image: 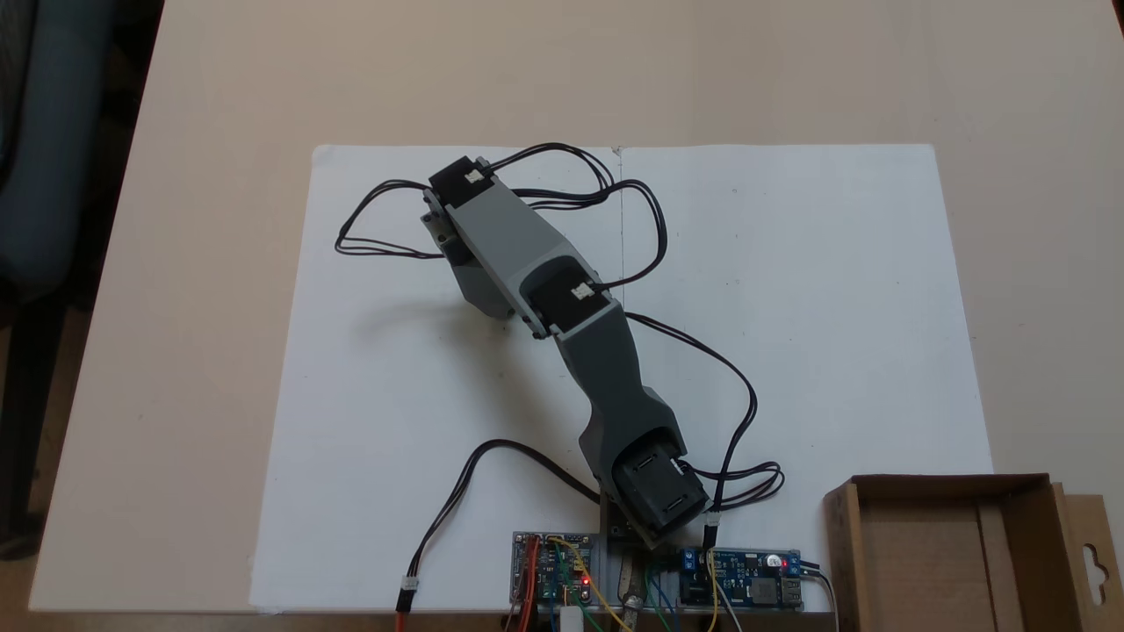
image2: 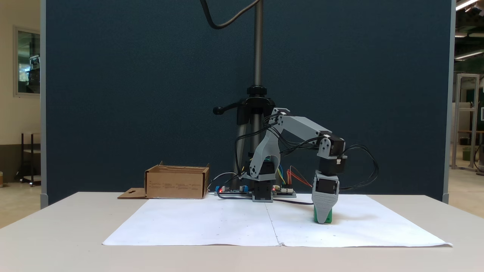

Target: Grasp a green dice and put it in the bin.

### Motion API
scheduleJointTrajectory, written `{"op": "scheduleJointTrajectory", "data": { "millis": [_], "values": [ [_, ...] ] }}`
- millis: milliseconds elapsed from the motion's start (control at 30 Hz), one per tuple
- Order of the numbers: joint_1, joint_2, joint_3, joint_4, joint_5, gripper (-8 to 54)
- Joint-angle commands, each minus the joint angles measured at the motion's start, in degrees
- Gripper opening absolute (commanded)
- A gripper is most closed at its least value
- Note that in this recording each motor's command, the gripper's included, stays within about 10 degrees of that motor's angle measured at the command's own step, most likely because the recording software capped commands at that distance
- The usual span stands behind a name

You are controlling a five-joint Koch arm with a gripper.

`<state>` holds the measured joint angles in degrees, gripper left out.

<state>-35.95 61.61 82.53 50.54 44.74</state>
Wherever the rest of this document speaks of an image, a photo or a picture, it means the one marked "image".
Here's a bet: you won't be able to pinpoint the black servo wire bundle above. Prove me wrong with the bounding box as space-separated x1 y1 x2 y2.
623 312 785 528
335 180 449 260
487 143 668 292

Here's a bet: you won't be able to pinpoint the orange jumper wires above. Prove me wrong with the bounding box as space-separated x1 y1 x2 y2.
516 537 539 632

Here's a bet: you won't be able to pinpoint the brown cardboard box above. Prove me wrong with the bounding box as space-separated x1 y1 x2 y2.
824 474 1124 632

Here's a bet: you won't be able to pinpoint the yellow jumper wire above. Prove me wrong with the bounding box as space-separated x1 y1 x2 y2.
549 537 633 632

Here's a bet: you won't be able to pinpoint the grey usb cable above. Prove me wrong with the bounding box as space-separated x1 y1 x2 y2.
801 566 839 632

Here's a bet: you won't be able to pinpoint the black cable with orange end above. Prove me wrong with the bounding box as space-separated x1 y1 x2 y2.
395 439 605 632

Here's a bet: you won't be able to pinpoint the white paper sheet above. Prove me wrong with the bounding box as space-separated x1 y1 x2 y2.
250 143 995 613

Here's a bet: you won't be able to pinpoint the blue power circuit board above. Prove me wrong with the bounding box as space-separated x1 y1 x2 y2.
678 546 804 611

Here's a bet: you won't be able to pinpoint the motor driver circuit board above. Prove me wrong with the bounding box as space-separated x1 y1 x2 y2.
512 531 603 608

